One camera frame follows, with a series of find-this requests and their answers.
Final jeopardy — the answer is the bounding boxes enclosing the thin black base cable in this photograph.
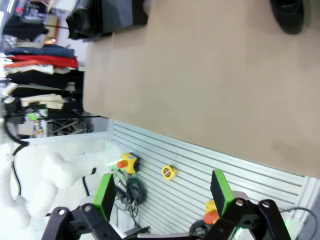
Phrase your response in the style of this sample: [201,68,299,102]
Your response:
[279,206,319,227]

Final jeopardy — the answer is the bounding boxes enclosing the thick black left arm hose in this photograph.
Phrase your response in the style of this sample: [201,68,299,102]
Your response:
[3,116,99,201]

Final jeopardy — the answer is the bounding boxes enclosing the yellow emergency stop box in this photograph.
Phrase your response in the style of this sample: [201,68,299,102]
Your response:
[116,152,140,175]
[203,199,221,225]

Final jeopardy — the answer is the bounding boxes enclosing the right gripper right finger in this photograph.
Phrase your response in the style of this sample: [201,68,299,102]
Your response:
[202,169,293,240]

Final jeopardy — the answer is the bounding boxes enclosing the white printed cloth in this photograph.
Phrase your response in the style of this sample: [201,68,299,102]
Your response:
[3,64,55,76]

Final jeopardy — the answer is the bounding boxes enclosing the black metal rack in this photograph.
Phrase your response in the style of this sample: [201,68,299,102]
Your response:
[4,109,101,137]

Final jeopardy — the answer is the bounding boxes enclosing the black folded garments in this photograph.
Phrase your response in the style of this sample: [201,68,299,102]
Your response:
[6,71,85,91]

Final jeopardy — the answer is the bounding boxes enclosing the black cable bundle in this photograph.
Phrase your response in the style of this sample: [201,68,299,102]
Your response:
[115,174,148,226]

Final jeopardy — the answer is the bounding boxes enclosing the beige folded cloth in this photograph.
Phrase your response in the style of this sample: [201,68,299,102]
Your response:
[20,93,65,110]

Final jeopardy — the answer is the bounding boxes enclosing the red folded cloth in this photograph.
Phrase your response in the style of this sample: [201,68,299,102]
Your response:
[8,54,79,69]

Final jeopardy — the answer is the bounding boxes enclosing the yellow tape measure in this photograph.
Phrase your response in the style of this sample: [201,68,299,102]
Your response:
[161,164,178,182]

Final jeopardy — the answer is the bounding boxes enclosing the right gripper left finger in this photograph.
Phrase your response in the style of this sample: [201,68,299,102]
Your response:
[41,172,122,240]

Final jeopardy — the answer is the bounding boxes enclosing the blue folded jeans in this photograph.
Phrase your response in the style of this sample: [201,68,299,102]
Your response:
[4,46,76,59]

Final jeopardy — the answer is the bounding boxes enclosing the grey slatted base plate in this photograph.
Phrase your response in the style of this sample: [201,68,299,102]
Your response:
[108,119,308,236]

